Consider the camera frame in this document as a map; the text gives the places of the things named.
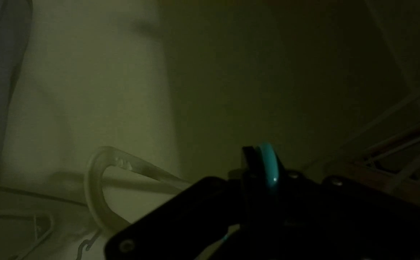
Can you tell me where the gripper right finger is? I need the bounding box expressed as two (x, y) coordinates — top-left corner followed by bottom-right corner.
(276, 170), (420, 260)

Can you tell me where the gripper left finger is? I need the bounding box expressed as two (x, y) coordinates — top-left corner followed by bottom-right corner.
(103, 146), (268, 260)

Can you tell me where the blue coat hanger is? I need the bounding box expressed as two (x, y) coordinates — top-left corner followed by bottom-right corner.
(220, 142), (280, 243)

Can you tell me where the white plastic coat hanger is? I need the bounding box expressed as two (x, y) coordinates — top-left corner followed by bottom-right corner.
(83, 146), (193, 236)
(0, 209), (54, 260)

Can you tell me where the metal hanger hook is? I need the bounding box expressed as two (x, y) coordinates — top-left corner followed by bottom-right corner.
(76, 230), (103, 260)

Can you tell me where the white garment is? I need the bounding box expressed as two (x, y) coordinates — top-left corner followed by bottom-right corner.
(0, 0), (181, 260)

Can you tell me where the white wire rack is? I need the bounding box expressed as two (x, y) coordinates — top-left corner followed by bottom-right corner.
(304, 0), (420, 203)

